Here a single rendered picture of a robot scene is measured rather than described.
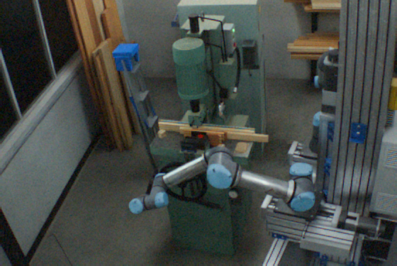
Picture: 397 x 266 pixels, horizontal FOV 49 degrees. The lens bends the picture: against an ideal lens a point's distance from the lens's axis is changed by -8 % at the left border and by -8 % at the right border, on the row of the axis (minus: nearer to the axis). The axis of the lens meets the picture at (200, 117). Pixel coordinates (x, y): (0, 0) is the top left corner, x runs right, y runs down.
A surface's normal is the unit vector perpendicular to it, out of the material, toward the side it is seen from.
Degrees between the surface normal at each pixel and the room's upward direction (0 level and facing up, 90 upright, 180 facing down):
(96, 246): 0
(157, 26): 90
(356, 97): 90
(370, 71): 90
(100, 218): 0
